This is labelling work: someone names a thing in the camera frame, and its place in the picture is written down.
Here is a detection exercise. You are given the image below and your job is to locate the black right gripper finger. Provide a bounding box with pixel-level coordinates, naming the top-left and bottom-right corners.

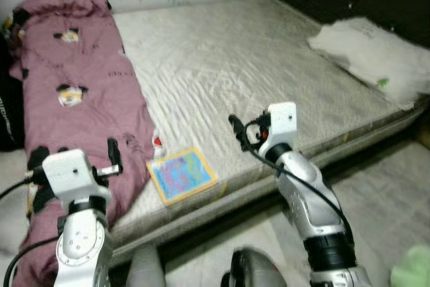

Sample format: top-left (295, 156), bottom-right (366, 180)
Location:
top-left (228, 114), bottom-right (247, 151)

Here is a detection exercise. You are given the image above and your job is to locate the colourful children's book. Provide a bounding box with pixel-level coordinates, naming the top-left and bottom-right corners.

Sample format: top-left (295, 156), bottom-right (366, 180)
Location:
top-left (146, 147), bottom-right (220, 206)

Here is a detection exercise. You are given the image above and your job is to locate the white pillow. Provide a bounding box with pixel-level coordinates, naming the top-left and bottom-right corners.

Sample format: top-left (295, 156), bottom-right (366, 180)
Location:
top-left (307, 17), bottom-right (430, 111)

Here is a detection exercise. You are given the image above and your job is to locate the small red white toy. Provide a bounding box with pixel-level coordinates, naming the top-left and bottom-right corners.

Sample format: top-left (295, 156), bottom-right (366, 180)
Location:
top-left (152, 135), bottom-right (167, 161)

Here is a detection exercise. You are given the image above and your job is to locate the black bag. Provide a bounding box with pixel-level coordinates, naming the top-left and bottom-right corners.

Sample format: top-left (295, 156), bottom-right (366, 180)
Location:
top-left (0, 28), bottom-right (28, 153)

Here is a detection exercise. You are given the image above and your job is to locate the purple blanket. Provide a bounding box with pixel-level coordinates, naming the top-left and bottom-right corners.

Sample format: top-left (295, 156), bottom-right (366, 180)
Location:
top-left (9, 0), bottom-right (159, 287)

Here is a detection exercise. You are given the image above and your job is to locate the silver left robot leg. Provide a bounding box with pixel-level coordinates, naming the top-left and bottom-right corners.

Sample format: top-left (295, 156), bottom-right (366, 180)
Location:
top-left (126, 245), bottom-right (167, 287)

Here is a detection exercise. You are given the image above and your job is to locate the silver robot leg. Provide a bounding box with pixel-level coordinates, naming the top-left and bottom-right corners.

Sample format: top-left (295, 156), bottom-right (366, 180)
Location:
top-left (126, 245), bottom-right (167, 287)
top-left (223, 247), bottom-right (288, 287)

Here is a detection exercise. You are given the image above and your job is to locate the light green ruffled dress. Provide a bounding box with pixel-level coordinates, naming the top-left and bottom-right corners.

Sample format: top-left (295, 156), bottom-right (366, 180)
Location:
top-left (390, 243), bottom-right (430, 287)

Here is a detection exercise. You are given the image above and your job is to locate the silver right robot leg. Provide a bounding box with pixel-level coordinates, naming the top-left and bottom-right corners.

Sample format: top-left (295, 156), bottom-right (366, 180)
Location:
top-left (223, 247), bottom-right (288, 287)

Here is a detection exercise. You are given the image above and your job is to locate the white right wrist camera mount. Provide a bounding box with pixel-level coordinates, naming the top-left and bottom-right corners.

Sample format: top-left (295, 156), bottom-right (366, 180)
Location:
top-left (258, 101), bottom-right (298, 159)

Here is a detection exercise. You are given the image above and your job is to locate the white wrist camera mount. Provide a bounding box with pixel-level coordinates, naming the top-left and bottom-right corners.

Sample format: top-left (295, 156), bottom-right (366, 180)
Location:
top-left (40, 149), bottom-right (110, 212)
top-left (258, 101), bottom-right (298, 159)

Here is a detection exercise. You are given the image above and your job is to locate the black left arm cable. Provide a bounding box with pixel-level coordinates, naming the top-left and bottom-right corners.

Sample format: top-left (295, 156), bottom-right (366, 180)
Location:
top-left (0, 176), bottom-right (65, 287)

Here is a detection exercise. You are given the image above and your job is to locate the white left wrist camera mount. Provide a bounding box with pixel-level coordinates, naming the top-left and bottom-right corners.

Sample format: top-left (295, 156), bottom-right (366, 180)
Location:
top-left (40, 149), bottom-right (110, 212)

